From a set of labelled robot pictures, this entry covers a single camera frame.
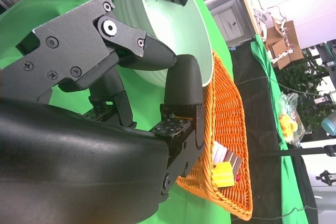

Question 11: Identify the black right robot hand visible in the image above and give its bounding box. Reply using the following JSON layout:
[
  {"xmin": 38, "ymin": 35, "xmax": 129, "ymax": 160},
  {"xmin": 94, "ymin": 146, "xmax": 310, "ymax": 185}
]
[{"xmin": 0, "ymin": 0, "xmax": 206, "ymax": 224}]

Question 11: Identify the grey-green bowl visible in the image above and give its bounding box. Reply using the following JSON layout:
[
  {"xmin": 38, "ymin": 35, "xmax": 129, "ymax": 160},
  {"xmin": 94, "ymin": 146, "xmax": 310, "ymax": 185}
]
[{"xmin": 113, "ymin": 0, "xmax": 214, "ymax": 89}]

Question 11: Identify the grey blue-jointed robot arm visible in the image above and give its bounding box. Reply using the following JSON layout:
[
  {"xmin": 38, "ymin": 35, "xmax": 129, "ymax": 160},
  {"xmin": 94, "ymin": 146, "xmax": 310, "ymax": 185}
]
[{"xmin": 320, "ymin": 111, "xmax": 336, "ymax": 137}]

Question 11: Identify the pink layered cake slice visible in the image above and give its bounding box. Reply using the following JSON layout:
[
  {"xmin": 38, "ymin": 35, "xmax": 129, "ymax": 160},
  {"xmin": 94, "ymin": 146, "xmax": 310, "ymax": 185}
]
[{"xmin": 212, "ymin": 141, "xmax": 229, "ymax": 164}]

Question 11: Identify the orange wicker basket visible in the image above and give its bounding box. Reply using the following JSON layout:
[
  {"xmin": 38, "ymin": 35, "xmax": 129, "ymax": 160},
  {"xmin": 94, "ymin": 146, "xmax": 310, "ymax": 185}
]
[{"xmin": 174, "ymin": 49, "xmax": 254, "ymax": 222}]

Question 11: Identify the yellow cake block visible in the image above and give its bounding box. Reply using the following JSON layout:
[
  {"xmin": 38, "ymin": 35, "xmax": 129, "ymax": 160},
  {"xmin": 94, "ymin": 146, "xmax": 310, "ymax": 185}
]
[{"xmin": 212, "ymin": 162, "xmax": 236, "ymax": 188}]

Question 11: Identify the chocolate layered cake slice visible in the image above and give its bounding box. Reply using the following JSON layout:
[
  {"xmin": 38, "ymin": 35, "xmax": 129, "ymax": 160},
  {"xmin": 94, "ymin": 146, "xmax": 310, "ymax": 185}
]
[{"xmin": 225, "ymin": 151, "xmax": 244, "ymax": 182}]

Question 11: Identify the clear bag of bread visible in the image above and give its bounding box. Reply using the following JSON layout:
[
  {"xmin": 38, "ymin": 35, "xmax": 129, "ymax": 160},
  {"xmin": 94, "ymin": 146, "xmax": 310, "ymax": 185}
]
[{"xmin": 276, "ymin": 91, "xmax": 307, "ymax": 149}]

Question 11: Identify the white cabinet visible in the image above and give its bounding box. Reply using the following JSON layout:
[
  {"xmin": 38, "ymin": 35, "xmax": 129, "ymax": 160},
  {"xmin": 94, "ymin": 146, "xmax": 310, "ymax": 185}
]
[{"xmin": 195, "ymin": 0, "xmax": 256, "ymax": 49}]

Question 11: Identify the wooden board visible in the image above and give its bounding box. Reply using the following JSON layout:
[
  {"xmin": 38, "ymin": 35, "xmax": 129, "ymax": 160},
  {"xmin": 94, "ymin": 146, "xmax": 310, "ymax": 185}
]
[{"xmin": 238, "ymin": 0, "xmax": 267, "ymax": 41}]

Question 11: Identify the cardboard box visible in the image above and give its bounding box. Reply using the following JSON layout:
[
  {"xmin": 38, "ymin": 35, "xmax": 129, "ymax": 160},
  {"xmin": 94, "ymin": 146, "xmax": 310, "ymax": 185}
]
[{"xmin": 265, "ymin": 20, "xmax": 305, "ymax": 70}]

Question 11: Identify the black cloth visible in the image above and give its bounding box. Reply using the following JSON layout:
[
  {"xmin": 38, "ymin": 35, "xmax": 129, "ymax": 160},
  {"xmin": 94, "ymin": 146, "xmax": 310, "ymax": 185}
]
[{"xmin": 229, "ymin": 42, "xmax": 319, "ymax": 224}]

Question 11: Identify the green leafy plant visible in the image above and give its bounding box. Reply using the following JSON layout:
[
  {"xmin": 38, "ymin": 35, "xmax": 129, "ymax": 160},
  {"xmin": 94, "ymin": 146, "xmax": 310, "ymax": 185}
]
[{"xmin": 275, "ymin": 49, "xmax": 336, "ymax": 133}]

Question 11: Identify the black pole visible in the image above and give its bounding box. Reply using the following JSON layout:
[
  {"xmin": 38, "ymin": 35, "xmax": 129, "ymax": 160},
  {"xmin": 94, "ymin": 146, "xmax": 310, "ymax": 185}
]
[{"xmin": 248, "ymin": 144, "xmax": 336, "ymax": 158}]

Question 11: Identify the thin grey cable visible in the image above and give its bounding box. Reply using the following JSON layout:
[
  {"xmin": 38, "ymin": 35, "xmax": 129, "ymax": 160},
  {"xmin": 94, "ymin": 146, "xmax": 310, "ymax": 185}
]
[{"xmin": 235, "ymin": 76, "xmax": 317, "ymax": 97}]

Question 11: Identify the black clamp mount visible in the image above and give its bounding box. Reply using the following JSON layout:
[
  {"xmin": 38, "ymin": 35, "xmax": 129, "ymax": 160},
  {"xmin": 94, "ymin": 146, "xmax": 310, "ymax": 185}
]
[{"xmin": 316, "ymin": 169, "xmax": 336, "ymax": 188}]

